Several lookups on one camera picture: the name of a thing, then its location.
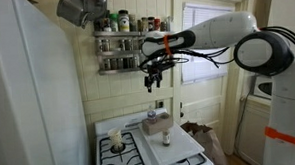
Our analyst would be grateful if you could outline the white window blind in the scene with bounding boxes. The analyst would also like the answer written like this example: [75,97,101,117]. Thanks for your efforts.
[178,1,239,85]

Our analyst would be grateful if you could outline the small spice shaker bottle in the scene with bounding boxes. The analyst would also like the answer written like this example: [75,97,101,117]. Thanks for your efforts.
[162,129,171,147]

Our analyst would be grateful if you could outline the white plastic tray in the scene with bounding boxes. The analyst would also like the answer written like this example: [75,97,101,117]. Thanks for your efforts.
[137,120,206,165]

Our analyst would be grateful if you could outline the white refrigerator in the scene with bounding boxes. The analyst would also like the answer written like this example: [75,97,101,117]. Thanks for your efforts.
[0,0,92,165]

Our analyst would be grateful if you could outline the small black burner grate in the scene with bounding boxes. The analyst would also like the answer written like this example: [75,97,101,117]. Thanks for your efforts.
[165,152,207,165]

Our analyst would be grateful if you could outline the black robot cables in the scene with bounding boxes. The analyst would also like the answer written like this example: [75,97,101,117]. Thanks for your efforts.
[138,25,295,73]

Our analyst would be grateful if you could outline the clear plastic water bottle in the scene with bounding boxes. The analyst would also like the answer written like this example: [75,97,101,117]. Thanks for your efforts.
[146,105,158,125]

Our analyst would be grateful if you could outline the red spice jar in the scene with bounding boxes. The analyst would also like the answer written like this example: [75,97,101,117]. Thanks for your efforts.
[154,17,162,32]

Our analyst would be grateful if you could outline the white cabinet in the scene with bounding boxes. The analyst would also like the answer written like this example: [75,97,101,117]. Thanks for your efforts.
[234,94,275,165]

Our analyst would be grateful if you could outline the large steel pot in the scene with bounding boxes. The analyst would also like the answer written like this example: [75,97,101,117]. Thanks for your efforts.
[80,0,110,23]

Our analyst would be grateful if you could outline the orange tape on base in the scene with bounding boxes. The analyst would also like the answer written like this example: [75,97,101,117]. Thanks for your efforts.
[264,125,295,151]

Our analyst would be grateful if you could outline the dark wall outlet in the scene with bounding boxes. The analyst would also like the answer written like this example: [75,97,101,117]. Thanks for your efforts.
[156,99,166,109]

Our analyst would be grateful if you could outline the black power cable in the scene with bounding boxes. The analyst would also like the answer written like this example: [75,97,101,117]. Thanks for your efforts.
[232,86,256,147]

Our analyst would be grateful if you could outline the green-lid spice jar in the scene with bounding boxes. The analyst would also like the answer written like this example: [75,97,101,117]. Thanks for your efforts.
[108,13,120,33]

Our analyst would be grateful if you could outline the large black burner grate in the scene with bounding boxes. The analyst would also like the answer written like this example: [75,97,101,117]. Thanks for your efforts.
[99,131,147,165]

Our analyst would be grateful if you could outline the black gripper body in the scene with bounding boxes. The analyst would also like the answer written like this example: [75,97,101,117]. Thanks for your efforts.
[143,59,175,81]

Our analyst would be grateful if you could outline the metal spice rack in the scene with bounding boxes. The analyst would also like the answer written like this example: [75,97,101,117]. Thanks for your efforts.
[93,26,179,77]

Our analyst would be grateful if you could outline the black door latch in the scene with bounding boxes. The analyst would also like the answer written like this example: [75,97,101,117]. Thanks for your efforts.
[178,101,185,119]

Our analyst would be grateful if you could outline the brown paper bag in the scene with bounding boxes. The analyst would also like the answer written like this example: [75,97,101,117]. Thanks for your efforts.
[179,119,229,165]

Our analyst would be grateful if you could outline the cardboard box with two holes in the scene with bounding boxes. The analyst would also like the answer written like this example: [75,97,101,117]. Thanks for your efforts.
[142,111,176,137]

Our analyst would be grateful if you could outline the large white-label spice jar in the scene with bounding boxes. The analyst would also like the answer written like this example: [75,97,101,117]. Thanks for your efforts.
[117,8,131,33]

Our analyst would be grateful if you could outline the clear plastic cup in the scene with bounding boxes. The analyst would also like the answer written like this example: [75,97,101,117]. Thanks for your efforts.
[106,127,124,152]

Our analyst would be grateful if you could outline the white panelled door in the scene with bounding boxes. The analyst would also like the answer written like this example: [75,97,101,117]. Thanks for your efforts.
[171,77,232,158]

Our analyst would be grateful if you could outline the orange tape on forearm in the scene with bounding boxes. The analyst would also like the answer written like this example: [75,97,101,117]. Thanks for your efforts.
[162,34,173,57]

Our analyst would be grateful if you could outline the dark spice jar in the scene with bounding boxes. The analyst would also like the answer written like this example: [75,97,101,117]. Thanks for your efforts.
[101,9,113,32]

